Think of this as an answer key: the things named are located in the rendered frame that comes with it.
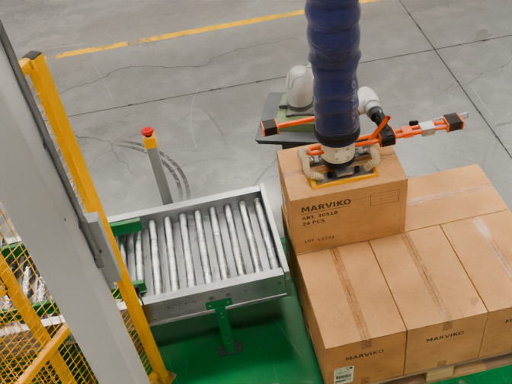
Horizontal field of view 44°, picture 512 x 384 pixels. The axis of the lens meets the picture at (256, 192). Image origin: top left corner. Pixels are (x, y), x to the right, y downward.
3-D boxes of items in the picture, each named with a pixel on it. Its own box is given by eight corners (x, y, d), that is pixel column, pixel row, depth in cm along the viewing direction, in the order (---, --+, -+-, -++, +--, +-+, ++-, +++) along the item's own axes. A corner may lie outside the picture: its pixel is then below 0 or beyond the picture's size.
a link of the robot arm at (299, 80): (281, 100, 389) (278, 71, 373) (302, 87, 397) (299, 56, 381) (300, 111, 380) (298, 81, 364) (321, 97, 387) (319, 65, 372)
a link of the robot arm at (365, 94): (383, 109, 345) (361, 120, 347) (375, 94, 356) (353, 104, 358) (378, 94, 338) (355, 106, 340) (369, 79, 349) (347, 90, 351)
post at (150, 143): (177, 257, 423) (142, 140, 355) (177, 250, 428) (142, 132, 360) (187, 255, 424) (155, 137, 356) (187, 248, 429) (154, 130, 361)
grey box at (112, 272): (65, 292, 219) (34, 234, 199) (65, 281, 223) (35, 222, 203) (122, 280, 220) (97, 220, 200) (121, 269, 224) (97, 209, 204)
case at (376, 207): (296, 254, 342) (289, 200, 315) (283, 203, 372) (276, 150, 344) (404, 232, 344) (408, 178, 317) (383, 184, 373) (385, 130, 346)
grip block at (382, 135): (380, 148, 321) (380, 139, 317) (374, 136, 328) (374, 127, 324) (396, 145, 321) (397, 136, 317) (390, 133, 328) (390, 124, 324)
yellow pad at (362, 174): (313, 190, 319) (312, 183, 315) (308, 177, 326) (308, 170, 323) (379, 177, 320) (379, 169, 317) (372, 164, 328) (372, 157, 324)
